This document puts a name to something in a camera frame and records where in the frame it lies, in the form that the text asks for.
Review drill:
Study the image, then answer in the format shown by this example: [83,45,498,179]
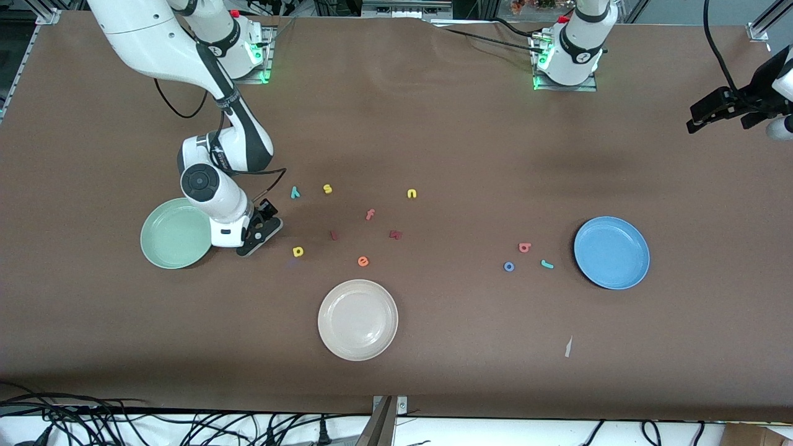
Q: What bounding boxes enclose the brown table cover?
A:
[0,11,793,423]

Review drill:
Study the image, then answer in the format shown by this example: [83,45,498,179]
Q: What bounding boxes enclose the aluminium frame profile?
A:
[0,9,61,121]
[747,0,793,43]

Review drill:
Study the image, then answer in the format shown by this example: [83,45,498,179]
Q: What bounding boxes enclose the grey metal frame piece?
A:
[361,0,454,19]

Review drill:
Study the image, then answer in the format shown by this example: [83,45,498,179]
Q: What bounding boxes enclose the blue plate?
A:
[574,216,651,290]

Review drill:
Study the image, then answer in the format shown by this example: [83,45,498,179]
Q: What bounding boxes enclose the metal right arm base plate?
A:
[232,25,276,85]

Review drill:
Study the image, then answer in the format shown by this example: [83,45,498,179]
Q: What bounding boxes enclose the light green plate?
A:
[140,198,214,269]

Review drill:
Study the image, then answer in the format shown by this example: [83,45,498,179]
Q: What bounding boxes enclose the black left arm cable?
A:
[703,0,744,94]

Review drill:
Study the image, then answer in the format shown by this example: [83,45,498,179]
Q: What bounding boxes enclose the black table cable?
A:
[441,28,537,51]
[489,17,546,38]

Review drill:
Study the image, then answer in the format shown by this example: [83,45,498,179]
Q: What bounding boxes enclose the tangled black floor cables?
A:
[0,381,372,446]

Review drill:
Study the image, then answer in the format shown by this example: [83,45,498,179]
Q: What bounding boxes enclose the grey angled beam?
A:
[354,396,397,446]

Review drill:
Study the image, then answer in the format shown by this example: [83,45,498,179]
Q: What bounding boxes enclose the cardboard box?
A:
[721,422,793,446]

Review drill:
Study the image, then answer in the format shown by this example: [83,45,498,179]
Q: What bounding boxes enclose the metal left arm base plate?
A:
[534,31,598,92]

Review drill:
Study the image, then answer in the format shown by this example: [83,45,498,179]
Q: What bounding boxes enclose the cream white plate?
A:
[317,279,399,362]

